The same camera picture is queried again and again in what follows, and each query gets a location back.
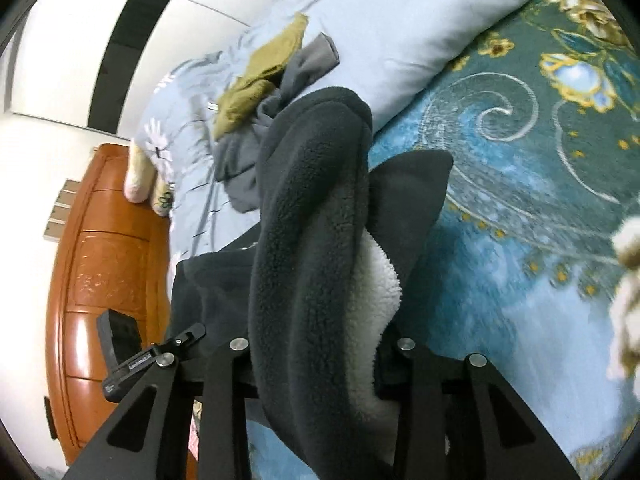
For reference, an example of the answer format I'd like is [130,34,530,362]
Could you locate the olive green garment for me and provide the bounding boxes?
[212,12,309,139]

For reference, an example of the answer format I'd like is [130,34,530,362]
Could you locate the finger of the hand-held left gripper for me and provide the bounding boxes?
[154,323,207,357]

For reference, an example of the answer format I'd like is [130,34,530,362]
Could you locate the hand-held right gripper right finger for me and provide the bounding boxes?
[374,336,566,480]

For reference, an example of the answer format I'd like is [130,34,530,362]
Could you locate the dark grey fleece jacket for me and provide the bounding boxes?
[165,86,454,480]

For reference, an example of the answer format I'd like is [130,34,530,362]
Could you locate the beige wall switch panel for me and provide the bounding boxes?
[42,177,81,242]

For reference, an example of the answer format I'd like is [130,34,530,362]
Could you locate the white fluffy cloth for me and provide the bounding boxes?
[605,214,640,382]

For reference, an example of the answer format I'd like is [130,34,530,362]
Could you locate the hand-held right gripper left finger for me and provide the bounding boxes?
[65,336,261,480]

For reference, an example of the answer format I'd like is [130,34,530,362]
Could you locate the green floral blanket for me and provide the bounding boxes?
[245,0,640,480]

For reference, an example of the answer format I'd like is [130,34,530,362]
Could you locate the light blue floral quilt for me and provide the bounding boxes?
[131,0,562,267]

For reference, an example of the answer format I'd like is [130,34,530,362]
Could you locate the grey garment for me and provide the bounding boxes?
[215,32,341,214]

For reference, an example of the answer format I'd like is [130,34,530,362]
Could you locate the beige floral roll pillow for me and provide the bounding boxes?
[152,177,177,219]

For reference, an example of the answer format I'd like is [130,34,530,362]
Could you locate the wooden headboard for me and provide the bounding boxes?
[44,142,202,480]

